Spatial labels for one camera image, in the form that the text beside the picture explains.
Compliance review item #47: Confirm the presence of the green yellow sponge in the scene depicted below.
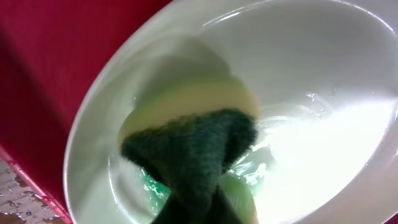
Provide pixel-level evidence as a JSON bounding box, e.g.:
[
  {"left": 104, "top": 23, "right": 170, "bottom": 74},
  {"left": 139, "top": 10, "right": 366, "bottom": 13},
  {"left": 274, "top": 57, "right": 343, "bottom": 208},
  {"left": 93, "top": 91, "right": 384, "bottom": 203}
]
[{"left": 118, "top": 75, "right": 259, "bottom": 223}]

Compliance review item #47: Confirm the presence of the white plate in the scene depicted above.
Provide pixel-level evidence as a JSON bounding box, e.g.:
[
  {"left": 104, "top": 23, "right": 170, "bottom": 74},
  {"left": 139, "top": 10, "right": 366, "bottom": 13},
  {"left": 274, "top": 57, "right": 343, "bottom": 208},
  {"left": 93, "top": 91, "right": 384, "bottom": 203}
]
[{"left": 63, "top": 0, "right": 397, "bottom": 223}]

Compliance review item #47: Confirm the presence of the red plastic tray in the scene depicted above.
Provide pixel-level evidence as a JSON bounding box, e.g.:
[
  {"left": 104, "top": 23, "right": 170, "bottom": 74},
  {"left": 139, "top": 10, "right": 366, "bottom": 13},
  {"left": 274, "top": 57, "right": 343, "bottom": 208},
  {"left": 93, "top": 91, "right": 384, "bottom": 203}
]
[{"left": 1, "top": 0, "right": 168, "bottom": 223}]

